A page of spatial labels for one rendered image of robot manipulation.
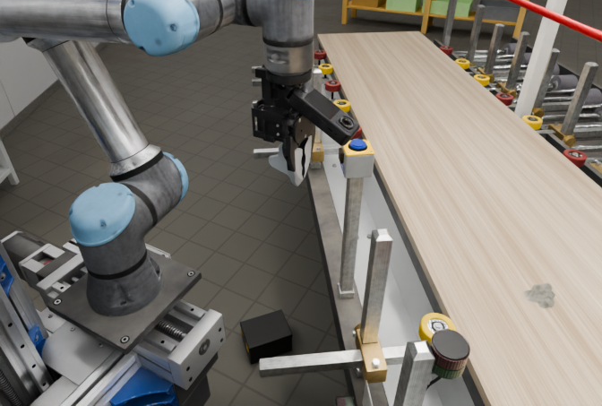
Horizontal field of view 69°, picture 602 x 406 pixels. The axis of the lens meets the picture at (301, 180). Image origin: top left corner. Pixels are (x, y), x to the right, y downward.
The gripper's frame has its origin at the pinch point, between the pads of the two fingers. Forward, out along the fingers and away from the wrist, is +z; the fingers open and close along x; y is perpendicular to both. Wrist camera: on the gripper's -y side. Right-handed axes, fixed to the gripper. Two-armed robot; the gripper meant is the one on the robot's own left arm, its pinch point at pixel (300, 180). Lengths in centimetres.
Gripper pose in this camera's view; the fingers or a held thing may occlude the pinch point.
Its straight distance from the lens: 77.8
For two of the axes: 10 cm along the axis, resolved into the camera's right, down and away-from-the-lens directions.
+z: 0.0, 8.3, 5.6
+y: -8.8, -2.6, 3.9
